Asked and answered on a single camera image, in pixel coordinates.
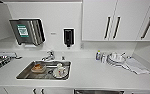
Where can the small chrome sink knob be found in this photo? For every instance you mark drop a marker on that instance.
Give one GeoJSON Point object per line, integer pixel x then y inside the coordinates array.
{"type": "Point", "coordinates": [63, 58]}

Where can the white saucer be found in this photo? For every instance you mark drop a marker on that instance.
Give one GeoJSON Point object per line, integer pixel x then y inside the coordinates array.
{"type": "Point", "coordinates": [67, 75]}

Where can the stainless steel sink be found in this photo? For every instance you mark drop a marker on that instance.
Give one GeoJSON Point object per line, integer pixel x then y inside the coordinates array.
{"type": "Point", "coordinates": [24, 75]}

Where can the steel dishwasher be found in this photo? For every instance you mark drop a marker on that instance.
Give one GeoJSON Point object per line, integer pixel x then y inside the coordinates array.
{"type": "Point", "coordinates": [97, 91]}

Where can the white mug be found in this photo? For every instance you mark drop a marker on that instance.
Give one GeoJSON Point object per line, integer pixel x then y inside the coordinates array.
{"type": "Point", "coordinates": [60, 69]}

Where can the chrome faucet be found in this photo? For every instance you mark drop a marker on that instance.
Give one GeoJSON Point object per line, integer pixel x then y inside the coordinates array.
{"type": "Point", "coordinates": [50, 55]}

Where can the steel paper towel dispenser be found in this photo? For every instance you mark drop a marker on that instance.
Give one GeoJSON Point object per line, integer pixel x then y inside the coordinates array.
{"type": "Point", "coordinates": [31, 31]}

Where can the small wall label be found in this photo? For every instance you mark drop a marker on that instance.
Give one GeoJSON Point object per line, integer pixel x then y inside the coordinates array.
{"type": "Point", "coordinates": [53, 32]}

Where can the black soap dispenser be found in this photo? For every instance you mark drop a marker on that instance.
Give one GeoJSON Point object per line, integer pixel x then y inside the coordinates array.
{"type": "Point", "coordinates": [68, 36]}

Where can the blue dish soap bottle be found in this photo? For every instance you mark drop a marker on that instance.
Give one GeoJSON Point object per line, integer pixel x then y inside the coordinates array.
{"type": "Point", "coordinates": [98, 56]}

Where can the white cup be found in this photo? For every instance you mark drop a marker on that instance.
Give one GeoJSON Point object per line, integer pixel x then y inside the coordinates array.
{"type": "Point", "coordinates": [115, 56]}

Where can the round sink drain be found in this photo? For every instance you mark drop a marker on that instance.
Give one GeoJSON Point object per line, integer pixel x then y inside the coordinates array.
{"type": "Point", "coordinates": [50, 72]}

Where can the white base cabinet door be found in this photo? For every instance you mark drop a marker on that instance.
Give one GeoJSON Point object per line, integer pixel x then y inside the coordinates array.
{"type": "Point", "coordinates": [17, 91]}
{"type": "Point", "coordinates": [57, 91]}

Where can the small white bottle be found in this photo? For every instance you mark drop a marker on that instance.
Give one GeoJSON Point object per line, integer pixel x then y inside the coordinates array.
{"type": "Point", "coordinates": [103, 58]}

